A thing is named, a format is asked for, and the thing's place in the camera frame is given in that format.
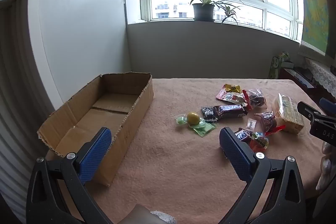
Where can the wall map poster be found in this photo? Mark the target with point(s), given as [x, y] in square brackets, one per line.
[315, 8]

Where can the pink white candy wrapper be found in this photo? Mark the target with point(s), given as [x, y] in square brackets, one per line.
[251, 124]

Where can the white lace cloth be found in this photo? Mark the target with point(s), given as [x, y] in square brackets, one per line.
[323, 74]

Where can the green carton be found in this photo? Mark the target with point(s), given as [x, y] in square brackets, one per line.
[274, 66]

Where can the potted green plant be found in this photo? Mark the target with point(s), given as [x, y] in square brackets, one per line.
[203, 11]

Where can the small white box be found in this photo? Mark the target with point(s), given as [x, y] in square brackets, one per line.
[287, 64]

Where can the brown cardboard box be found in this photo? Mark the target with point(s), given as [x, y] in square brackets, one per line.
[136, 106]

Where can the colourful small candy packet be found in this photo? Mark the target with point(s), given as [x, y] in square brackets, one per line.
[260, 142]

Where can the small black snack packet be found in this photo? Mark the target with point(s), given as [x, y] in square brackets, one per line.
[208, 113]

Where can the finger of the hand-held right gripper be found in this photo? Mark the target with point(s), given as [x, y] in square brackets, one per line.
[328, 105]
[307, 109]

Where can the dark wooden cabinet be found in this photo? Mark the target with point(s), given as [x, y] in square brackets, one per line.
[288, 76]

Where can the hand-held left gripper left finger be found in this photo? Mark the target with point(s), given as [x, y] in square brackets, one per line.
[95, 154]

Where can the large brown chocolate bar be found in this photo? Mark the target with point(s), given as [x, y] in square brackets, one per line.
[228, 111]

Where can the person's right hand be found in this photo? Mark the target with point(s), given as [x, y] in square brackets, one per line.
[328, 164]

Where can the yellow candy packet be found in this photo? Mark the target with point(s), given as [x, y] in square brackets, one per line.
[233, 88]

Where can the green candy packet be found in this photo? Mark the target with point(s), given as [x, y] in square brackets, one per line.
[205, 130]

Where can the red white snack pouch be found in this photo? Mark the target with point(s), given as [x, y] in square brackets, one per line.
[225, 96]

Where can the white cabinet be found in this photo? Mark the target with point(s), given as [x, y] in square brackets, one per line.
[78, 29]

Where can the yellow ball candy green wrapper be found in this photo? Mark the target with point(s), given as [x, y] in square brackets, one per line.
[192, 117]

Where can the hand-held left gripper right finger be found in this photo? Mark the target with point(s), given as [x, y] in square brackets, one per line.
[236, 154]

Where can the white ribbed panel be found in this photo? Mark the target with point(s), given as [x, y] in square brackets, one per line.
[10, 148]

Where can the clear cracker packet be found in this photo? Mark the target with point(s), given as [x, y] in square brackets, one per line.
[286, 113]

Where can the clear red-edged dark fruit packet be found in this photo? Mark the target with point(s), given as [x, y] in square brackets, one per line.
[256, 100]
[269, 120]

